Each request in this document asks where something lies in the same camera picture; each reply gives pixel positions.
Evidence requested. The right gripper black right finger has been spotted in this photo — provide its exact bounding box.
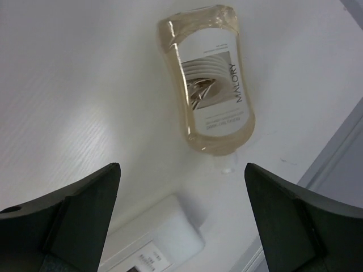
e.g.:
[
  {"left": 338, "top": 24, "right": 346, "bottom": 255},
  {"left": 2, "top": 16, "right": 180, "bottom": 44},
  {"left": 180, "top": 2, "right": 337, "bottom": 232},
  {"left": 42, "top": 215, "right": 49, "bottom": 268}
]
[{"left": 244, "top": 163, "right": 362, "bottom": 271}]

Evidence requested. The clear Malory soap bottle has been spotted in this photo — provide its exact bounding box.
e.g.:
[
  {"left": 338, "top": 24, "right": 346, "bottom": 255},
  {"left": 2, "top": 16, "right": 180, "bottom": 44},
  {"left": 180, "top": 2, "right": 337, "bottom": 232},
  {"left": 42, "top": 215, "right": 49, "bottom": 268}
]
[{"left": 157, "top": 5, "right": 256, "bottom": 173}]

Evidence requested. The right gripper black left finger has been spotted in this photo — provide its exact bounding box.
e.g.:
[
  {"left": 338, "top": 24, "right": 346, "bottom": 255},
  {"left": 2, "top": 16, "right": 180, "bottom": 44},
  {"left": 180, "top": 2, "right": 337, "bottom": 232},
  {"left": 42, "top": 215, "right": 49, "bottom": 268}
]
[{"left": 1, "top": 163, "right": 121, "bottom": 271}]

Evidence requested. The white Bonaits lotion tube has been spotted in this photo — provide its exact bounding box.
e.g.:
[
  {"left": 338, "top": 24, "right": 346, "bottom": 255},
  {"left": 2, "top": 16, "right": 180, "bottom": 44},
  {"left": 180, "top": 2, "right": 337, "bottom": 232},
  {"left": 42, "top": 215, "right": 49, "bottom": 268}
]
[{"left": 98, "top": 195, "right": 205, "bottom": 271}]

